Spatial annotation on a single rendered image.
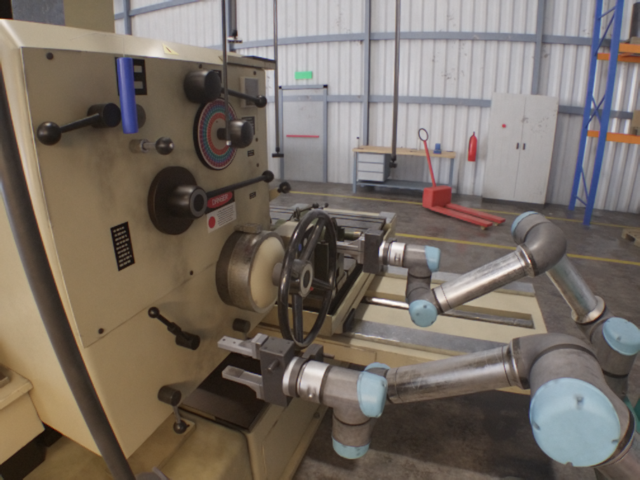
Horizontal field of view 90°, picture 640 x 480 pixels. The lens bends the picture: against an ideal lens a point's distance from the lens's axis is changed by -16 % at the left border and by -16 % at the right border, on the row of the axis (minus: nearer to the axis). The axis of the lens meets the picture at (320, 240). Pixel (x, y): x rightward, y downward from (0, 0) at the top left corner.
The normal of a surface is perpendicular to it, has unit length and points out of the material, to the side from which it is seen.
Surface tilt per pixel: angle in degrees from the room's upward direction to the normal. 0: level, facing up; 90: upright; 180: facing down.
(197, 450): 0
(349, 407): 90
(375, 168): 90
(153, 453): 0
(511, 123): 90
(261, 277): 81
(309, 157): 90
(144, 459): 0
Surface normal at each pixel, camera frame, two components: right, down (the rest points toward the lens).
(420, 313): -0.15, 0.33
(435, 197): 0.54, 0.29
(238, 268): -0.31, -0.15
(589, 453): -0.51, 0.22
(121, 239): 0.94, 0.12
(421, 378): -0.60, -0.41
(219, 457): 0.00, -0.94
